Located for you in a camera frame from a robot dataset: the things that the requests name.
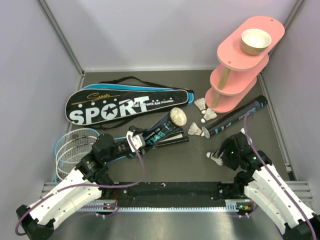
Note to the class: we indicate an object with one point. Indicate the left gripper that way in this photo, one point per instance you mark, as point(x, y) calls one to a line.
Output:
point(137, 131)

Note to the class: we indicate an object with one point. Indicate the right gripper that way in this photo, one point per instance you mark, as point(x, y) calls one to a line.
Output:
point(226, 145)

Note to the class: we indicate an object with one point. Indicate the white shuttlecock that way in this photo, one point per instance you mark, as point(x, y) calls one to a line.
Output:
point(212, 156)
point(208, 115)
point(201, 105)
point(194, 130)

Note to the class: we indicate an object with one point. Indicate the black shuttlecock tube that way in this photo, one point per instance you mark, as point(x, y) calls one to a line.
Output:
point(216, 126)
point(174, 119)

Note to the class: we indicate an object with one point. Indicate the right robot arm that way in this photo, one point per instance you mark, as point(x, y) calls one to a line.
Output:
point(259, 181)

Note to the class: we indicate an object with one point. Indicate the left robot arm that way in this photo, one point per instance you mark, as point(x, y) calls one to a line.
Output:
point(85, 183)

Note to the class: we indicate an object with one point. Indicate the black grip badminton racket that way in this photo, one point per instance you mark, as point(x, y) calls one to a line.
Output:
point(171, 141)

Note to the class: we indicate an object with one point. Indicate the blue badminton racket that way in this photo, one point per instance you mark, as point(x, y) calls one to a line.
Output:
point(71, 148)

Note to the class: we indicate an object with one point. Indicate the white badminton racket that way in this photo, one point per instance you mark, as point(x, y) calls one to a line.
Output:
point(74, 145)

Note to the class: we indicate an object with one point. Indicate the black sport racket bag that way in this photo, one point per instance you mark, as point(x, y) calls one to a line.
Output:
point(110, 101)

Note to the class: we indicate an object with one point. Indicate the pink three-tier shelf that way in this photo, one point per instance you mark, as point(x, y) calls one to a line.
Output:
point(237, 73)

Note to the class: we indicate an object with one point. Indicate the gold white bowl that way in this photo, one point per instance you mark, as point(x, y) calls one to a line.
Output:
point(254, 41)

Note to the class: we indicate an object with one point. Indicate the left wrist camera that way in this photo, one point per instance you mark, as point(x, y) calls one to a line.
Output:
point(135, 141)

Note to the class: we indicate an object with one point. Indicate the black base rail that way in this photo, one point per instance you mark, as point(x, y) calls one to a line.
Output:
point(173, 197)

